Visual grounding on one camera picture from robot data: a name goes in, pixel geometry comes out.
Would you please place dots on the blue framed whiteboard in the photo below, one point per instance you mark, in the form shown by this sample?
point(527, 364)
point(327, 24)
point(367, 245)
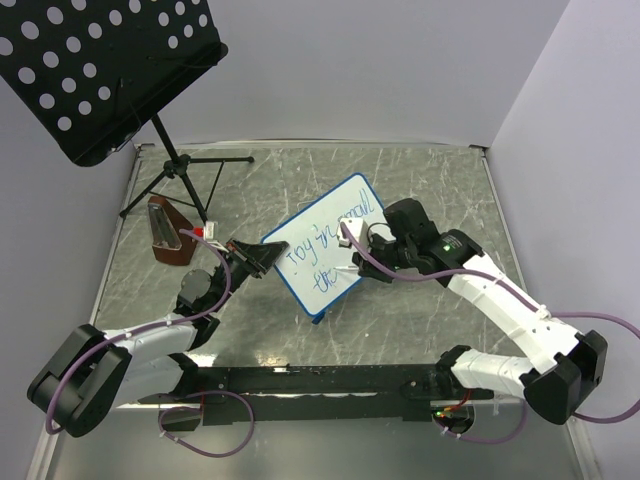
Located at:
point(306, 267)

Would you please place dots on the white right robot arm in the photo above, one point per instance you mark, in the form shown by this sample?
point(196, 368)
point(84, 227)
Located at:
point(559, 367)

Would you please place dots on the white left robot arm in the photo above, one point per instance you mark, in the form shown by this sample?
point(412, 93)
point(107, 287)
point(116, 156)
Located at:
point(94, 371)

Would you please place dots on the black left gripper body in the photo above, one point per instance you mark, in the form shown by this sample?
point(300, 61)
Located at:
point(238, 266)

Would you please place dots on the white whiteboard marker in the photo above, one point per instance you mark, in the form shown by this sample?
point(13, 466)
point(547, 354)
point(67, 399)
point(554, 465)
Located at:
point(350, 268)

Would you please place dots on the brown wooden metronome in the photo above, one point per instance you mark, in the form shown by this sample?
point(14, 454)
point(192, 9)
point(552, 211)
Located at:
point(169, 246)

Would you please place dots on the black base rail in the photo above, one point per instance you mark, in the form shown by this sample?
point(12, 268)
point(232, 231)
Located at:
point(290, 393)

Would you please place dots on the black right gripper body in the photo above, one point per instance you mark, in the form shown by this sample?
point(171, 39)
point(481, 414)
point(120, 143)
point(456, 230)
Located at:
point(395, 254)

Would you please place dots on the black perforated music stand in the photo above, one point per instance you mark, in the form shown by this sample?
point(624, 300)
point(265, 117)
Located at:
point(95, 72)

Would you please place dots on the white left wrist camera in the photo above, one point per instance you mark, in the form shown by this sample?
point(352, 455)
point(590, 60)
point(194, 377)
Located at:
point(208, 232)

